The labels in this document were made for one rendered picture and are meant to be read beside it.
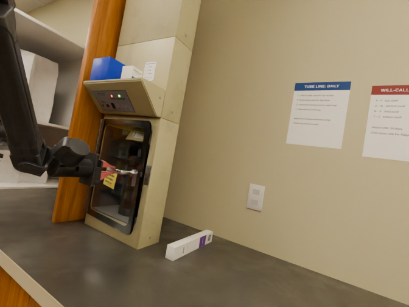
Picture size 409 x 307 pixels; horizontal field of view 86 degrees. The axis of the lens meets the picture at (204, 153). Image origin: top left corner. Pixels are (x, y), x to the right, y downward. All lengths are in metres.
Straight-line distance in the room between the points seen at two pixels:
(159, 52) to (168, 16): 0.14
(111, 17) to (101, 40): 0.12
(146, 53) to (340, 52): 0.79
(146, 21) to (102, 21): 0.21
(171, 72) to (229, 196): 0.62
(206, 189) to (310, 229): 0.50
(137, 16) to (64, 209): 0.85
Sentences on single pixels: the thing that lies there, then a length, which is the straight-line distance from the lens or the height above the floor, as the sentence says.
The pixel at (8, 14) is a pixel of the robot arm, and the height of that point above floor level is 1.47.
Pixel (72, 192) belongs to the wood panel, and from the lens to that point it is 1.08.
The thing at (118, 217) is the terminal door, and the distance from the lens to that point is 0.87.
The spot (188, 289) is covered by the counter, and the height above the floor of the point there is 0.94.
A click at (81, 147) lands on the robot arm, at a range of 0.68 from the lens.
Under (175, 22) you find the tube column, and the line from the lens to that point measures 0.94.
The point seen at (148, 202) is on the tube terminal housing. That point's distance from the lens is 0.83.
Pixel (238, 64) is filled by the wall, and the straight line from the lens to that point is 1.24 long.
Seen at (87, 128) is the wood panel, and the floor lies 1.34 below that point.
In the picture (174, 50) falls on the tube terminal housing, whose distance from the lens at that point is 0.89.
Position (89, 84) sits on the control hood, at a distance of 0.97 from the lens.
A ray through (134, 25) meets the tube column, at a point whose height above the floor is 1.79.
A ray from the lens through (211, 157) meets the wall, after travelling 1.15.
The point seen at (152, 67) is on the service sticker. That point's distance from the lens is 0.91.
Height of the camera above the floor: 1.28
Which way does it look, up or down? 2 degrees up
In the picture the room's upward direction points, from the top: 10 degrees clockwise
